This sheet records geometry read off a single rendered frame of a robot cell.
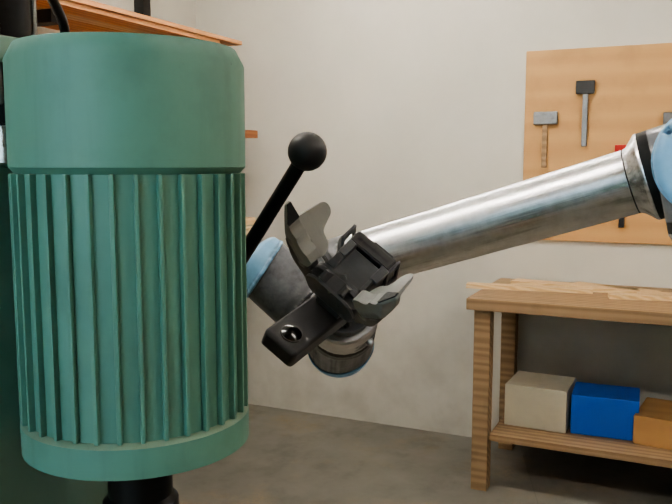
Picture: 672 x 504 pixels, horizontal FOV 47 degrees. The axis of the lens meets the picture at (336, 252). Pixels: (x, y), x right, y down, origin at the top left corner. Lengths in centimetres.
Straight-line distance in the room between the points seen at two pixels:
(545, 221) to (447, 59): 300
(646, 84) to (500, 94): 66
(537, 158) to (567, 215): 281
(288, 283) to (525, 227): 33
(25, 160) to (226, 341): 19
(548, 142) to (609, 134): 28
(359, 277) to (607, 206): 36
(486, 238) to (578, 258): 280
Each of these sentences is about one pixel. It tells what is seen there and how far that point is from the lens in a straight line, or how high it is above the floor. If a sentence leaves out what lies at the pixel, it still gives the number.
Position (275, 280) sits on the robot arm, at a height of 126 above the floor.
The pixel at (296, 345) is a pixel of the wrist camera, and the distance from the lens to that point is 85.
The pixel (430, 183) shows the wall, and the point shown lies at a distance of 401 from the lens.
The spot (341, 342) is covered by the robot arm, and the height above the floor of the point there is 120.
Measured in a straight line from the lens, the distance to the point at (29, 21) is 71.
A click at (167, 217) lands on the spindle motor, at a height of 138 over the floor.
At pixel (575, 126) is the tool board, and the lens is 383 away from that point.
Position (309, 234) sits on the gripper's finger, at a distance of 84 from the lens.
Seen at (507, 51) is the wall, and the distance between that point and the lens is 394.
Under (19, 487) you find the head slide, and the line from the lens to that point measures 70.
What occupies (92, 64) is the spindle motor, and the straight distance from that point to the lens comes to 54.
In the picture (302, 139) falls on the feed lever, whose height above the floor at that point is 144.
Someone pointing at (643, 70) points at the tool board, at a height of 183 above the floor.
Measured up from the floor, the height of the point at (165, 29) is 200.
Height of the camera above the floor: 142
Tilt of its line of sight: 7 degrees down
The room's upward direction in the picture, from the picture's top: straight up
